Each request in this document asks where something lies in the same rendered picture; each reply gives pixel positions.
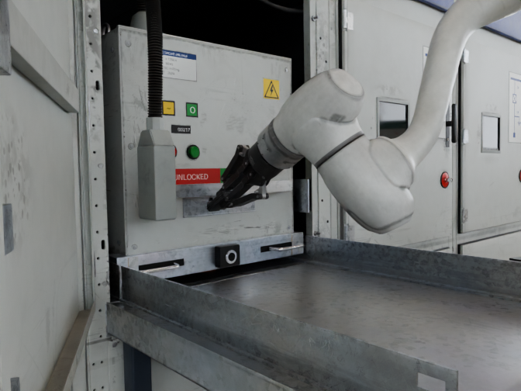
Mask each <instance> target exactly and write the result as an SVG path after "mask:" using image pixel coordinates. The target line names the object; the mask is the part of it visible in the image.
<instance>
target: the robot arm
mask: <svg viewBox="0 0 521 391"><path fill-rule="evenodd" d="M520 10H521V0H457V1H456V2H455V3H454V4H453V5H452V6H451V7H450V8H449V9H448V10H447V11H446V12H445V14H444V15H443V17H442V18H441V20H440V21H439V23H438V25H437V26H436V29H435V31H434V33H433V36H432V39H431V41H430V46H429V50H428V54H427V57H426V63H425V67H424V71H423V77H422V81H421V84H420V88H419V94H418V98H417V102H416V108H415V112H414V115H413V118H412V122H411V123H410V125H409V128H408V129H407V130H406V131H405V132H404V133H403V134H402V135H401V136H399V137H396V138H394V139H389V138H387V137H377V138H375V139H370V140H369V139H368V138H367V137H366V136H365V134H364V132H363V131H362V129H361V127H360V125H359V123H358V121H357V116H358V115H359V114H360V112H361V109H362V106H363V103H364V89H363V87H362V86H361V84H360V82H359V81H358V80H357V79H356V78H355V77H354V76H353V75H351V74H350V73H348V72H347V71H345V70H343V69H339V68H333V69H330V70H328V71H323V72H321V73H319V74H317V75H315V76H314V77H312V78H310V79H309V80H308V81H307V82H306V83H305V84H303V85H302V86H301V87H300V88H298V89H297V90H296V91H295V92H294V93H293V94H292V95H291V96H290V97H289V98H288V99H287V100H286V102H285V103H284V105H283V106H282V107H281V109H280V111H279V113H278V115H277V116H276V117H275V118H273V119H272V121H271V122H270V123H269V124H268V125H267V126H266V127H265V128H264V129H263V130H262V131H261V132H260V134H259V135H258V138H257V142H256V143H255V144H254V145H253V146H252V147H251V148H250V147H249V145H240V144H239V145H237V148H236V153H235V154H234V156H233V158H232V160H231V162H230V163H229V165H228V166H227V168H226V170H225V171H224V173H223V175H222V176H221V181H222V182H223V186H222V188H221V189H220V190H219V191H218V192H217V193H216V197H215V198H214V200H212V201H211V202H210V203H209V204H208V205H207V208H208V211H209V212H212V211H220V210H221V209H222V208H226V207H228V206H229V205H230V206H231V207H237V206H244V205H246V204H248V203H250V202H253V201H256V200H258V199H268V198H269V195H268V193H266V186H267V185H268V184H269V182H270V180H271V179H272V178H273V177H275V176H276V175H278V174H279V173H280V172H281V171H282V170H284V169H289V168H291V167H293V166H294V165H295V164H296V163H297V162H299V161H300V160H301V159H302V158H304V157H306V158H307V159H308V160H309V161H310V162H311V163H312V164H313V165H314V166H315V167H316V169H317V171H318V172H319V173H320V175H321V177H322V178H323V181H324V183H325V185H326V187H327V188H328V189H329V191H330V192H331V193H332V195H333V196H334V198H335V199H336V200H337V202H338V203H339V204H340V205H341V206H342V207H343V209H344V210H345V211H346V212H347V213H348V214H349V215H350V216H351V217H352V218H353V219H354V220H355V221H356V222H357V223H358V224H359V225H361V226H362V227H363V228H364V229H366V230H368V231H370V232H374V233H376V234H386V233H387V232H390V231H392V230H394V229H396V228H398V227H400V226H402V225H404V224H406V223H408V222H409V221H410V220H411V218H412V214H413V213H414V200H413V197H412V194H411V192H410V191H409V189H410V185H411V184H412V183H413V182H414V181H415V169H416V167H417V166H418V165H419V163H420V162H421V161H422V160H423V159H424V158H425V157H426V155H427V154H428V153H429V152H430V151H431V149H432V148H433V146H434V144H435V143H436V141H437V139H438V137H439V135H440V132H441V130H442V127H443V123H444V120H445V117H446V114H447V108H448V106H449V102H450V97H451V93H452V90H453V86H454V82H455V78H456V75H457V69H458V66H459V63H460V60H461V55H462V52H463V49H464V45H465V44H466V42H467V40H468V38H469V36H470V35H471V34H472V33H473V32H474V31H476V30H477V29H479V28H482V27H483V26H486V25H488V24H490V23H492V22H495V21H497V20H500V19H503V18H505V17H508V16H511V15H513V14H515V13H517V12H518V11H520ZM228 175H229V176H228ZM254 185H256V186H259V189H257V190H256V191H254V193H250V194H248V195H245V196H243V197H241V196H242V195H243V194H244V193H245V192H247V191H248V190H249V189H250V188H251V187H252V186H254ZM240 197H241V198H240Z"/></svg>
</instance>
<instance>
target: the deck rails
mask: <svg viewBox="0 0 521 391"><path fill-rule="evenodd" d="M306 264H311V265H318V266H323V267H327V268H335V269H340V270H344V271H349V272H356V273H361V274H365V275H373V276H378V277H382V278H387V279H394V280H399V281H403V282H411V283H416V284H420V285H428V286H432V287H437V288H441V289H449V290H454V291H458V292H466V293H470V294H475V295H479V296H487V297H492V298H496V299H504V300H508V301H513V302H518V303H521V261H509V260H502V259H496V258H483V257H477V256H470V255H464V254H452V253H446V252H439V251H428V250H420V249H414V248H407V247H396V246H389V245H383V244H371V243H364V242H357V241H351V240H339V239H333V238H326V237H314V261H307V262H306ZM121 276H122V298H121V300H120V302H122V303H125V304H127V305H129V306H132V307H134V308H137V309H138V310H141V311H143V312H145V313H148V314H150V315H152V316H154V317H157V318H159V319H161V320H164V321H166V322H168V323H170V324H173V325H175V326H177V327H180V328H182V329H184V330H186V331H189V332H191V333H193V334H196V335H198V336H199V337H203V338H205V339H206V340H209V341H211V342H213V343H216V344H218V345H220V346H223V347H224V348H227V349H229V350H231V351H235V352H236V353H238V354H240V355H243V356H245V357H247V358H250V359H252V360H254V361H256V362H259V363H261V364H263V365H266V366H268V367H270V368H272V369H275V370H277V371H279V372H282V373H284V374H286V375H289V376H291V377H292V378H295V379H297V380H300V381H302V382H304V383H307V384H309V385H310V386H314V387H316V388H317V389H321V390H322V391H432V390H431V389H427V388H424V387H421V386H418V372H419V373H422V374H424V375H427V376H430V377H433V378H435V379H439V380H442V381H444V382H445V391H458V370H456V369H452V368H450V367H446V366H444V365H440V364H437V363H434V362H430V361H427V360H424V359H421V358H417V357H415V356H411V355H407V354H405V353H402V352H399V351H395V350H392V349H389V348H385V347H382V346H380V345H376V344H372V343H370V342H366V341H362V340H360V339H357V338H354V337H350V336H347V335H345V334H340V333H337V332H335V331H331V330H327V329H325V328H322V327H317V326H315V325H312V324H308V323H305V322H302V321H300V320H295V319H292V318H290V317H285V316H282V315H280V314H277V313H272V312H270V311H267V310H262V309H260V308H257V307H255V306H250V305H247V304H245V303H240V302H237V301H235V300H232V299H227V298H225V297H222V296H218V295H215V294H212V293H210V292H205V291H202V290H200V289H196V288H192V287H190V286H187V285H182V284H180V283H177V282H173V281H170V280H167V279H163V278H161V277H157V276H155V275H151V274H147V273H145V272H141V271H138V270H135V269H132V268H128V267H125V266H121Z"/></svg>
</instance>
